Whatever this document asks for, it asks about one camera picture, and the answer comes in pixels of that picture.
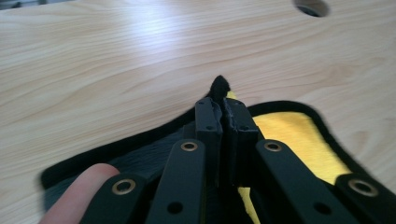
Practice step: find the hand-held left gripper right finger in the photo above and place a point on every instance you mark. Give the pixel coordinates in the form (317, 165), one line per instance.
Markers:
(241, 127)

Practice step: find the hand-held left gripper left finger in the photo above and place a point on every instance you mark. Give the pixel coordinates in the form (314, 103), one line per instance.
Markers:
(208, 124)

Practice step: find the grey yellow cloth black trim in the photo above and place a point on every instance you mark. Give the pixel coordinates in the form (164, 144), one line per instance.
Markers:
(299, 140)

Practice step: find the round black table hole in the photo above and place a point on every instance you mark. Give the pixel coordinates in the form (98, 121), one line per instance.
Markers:
(311, 7)

